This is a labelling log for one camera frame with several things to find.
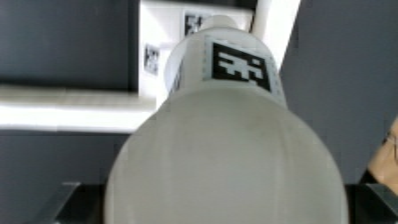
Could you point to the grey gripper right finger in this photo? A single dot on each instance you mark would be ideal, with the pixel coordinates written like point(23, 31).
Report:
point(371, 204)

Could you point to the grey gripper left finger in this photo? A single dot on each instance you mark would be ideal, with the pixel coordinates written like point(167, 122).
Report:
point(74, 205)

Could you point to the white lamp bulb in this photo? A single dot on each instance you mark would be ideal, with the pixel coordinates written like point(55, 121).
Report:
point(223, 163)

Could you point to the white lamp base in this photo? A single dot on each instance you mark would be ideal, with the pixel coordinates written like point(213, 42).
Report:
point(170, 19)

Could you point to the white front fence bar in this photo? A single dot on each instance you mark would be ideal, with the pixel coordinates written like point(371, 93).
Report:
point(55, 109)

